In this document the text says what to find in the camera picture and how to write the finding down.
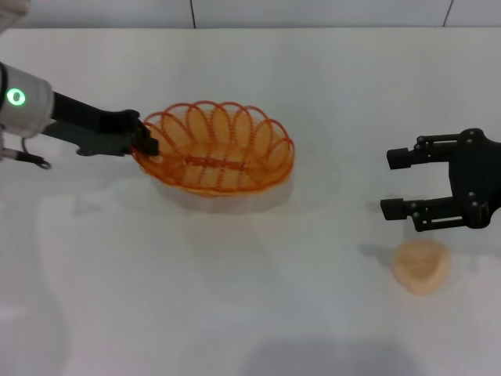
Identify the pale round bread bun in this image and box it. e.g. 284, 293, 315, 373
392, 240, 451, 297

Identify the orange wire oval basket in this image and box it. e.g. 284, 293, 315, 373
131, 100, 295, 199

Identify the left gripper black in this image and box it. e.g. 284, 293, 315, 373
41, 92, 164, 164

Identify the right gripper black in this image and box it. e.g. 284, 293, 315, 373
380, 128, 501, 233

